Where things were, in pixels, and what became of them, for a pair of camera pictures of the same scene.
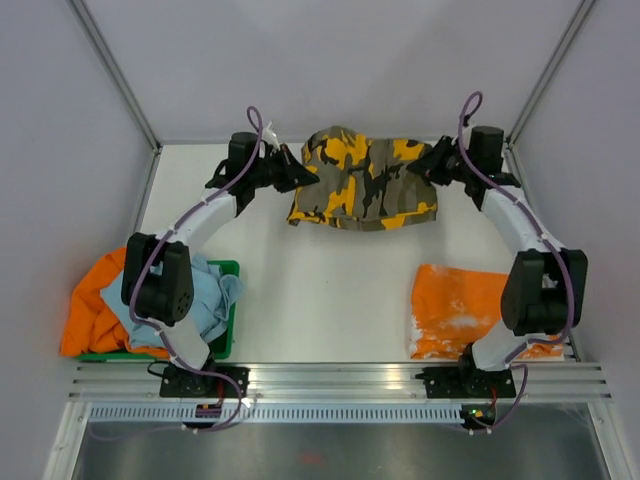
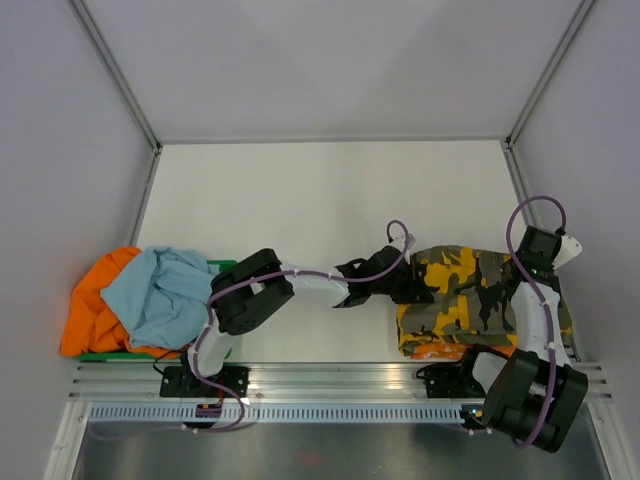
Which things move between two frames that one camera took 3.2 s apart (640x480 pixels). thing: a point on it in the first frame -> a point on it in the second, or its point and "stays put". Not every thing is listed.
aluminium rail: x=141 y=382 stays put
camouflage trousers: x=363 y=185 -> x=473 y=301
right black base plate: x=466 y=381 stays put
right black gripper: x=431 y=164 -> x=503 y=267
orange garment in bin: x=93 y=324 stays put
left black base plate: x=180 y=383 stays put
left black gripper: x=294 y=173 -> x=415 y=292
